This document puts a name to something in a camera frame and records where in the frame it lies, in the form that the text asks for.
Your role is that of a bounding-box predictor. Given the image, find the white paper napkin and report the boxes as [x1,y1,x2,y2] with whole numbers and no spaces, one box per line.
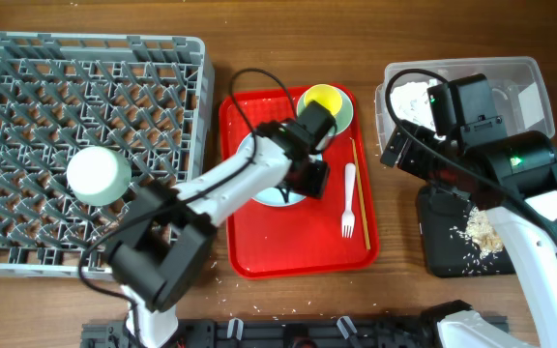
[391,79,437,131]

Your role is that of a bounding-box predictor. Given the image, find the pile of leftover rice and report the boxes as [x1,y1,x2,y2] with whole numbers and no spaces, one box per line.
[449,206,504,276]

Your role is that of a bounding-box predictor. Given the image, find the green bowl with rice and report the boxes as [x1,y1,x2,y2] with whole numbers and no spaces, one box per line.
[66,146,132,206]

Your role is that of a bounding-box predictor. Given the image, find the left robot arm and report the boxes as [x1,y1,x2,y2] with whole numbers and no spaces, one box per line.
[104,101,337,347]

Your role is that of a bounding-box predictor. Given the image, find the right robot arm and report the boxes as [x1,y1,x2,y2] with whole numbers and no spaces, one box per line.
[382,74,557,347]

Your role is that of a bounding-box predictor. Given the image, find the clear plastic waste bin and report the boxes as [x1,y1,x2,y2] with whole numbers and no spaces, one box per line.
[375,56,555,148]

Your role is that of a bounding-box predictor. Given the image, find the grey plastic dishwasher rack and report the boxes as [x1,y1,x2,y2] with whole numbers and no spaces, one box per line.
[0,32,215,277]

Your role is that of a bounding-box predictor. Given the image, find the light blue round plate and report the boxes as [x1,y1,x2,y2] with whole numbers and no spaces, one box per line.
[236,133,323,208]

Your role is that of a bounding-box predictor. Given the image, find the white plastic fork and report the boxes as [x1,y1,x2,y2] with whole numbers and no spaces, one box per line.
[341,162,356,238]

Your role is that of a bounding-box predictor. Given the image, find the wooden chopstick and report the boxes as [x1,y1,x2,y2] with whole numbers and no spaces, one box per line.
[351,138,371,250]

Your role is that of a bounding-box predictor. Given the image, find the red plastic serving tray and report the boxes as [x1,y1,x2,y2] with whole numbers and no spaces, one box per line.
[218,83,380,280]

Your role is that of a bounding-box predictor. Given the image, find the small green saucer bowl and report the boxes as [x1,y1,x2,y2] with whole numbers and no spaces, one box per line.
[297,86,354,134]

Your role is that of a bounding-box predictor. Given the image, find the yellow plastic cup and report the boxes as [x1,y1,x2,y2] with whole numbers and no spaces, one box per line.
[304,84,343,117]

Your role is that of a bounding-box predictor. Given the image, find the black rectangular tray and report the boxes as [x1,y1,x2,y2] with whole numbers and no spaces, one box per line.
[416,186,514,277]

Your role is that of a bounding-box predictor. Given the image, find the white label on bin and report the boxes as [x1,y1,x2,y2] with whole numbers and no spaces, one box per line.
[518,83,544,129]

